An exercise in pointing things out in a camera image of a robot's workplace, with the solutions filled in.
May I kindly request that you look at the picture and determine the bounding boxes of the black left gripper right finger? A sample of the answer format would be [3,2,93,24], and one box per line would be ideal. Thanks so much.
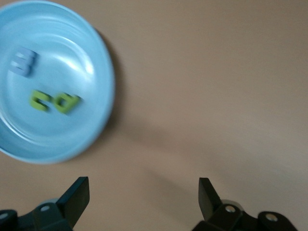
[192,177,299,231]

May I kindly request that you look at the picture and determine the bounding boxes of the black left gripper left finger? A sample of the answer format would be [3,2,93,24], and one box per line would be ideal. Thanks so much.
[0,176,90,231]

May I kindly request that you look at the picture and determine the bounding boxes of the green foam letter p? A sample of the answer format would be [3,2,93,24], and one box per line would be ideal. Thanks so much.
[53,93,81,114]

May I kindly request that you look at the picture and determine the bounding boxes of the green foam letter r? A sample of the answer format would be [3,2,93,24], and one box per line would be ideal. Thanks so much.
[28,90,52,112]

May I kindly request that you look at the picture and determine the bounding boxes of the blue three-pronged foam letter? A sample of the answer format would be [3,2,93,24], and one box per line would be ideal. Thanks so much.
[10,47,39,77]

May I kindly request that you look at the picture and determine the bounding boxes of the blue round plate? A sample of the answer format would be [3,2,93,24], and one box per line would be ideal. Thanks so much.
[0,0,116,165]

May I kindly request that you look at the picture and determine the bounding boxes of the brown table cover mat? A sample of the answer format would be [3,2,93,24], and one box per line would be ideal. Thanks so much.
[0,0,308,231]

